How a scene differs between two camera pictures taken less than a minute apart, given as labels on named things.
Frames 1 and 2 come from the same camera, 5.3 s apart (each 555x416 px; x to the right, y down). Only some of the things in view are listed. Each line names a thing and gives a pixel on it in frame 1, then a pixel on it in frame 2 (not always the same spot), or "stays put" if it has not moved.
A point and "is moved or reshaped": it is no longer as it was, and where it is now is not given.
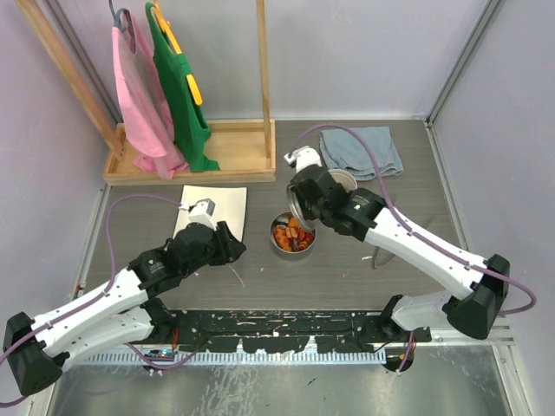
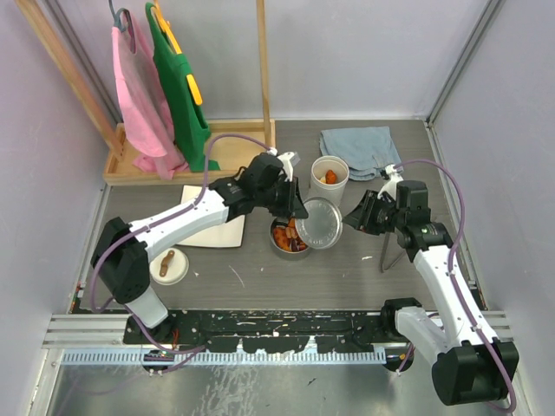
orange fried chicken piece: x=282 y=238 stays put
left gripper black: x=229 y=247 -> x=293 y=199
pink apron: x=145 y=111 stays put
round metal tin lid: x=309 y=224 is moved or reshaped
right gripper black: x=306 y=212 -> x=359 y=217
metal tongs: x=384 y=263 is moved or reshaped
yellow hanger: x=191 y=79 stays put
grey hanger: x=118 y=24 stays put
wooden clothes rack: x=244 y=150 stays put
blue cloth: x=341 y=149 stays put
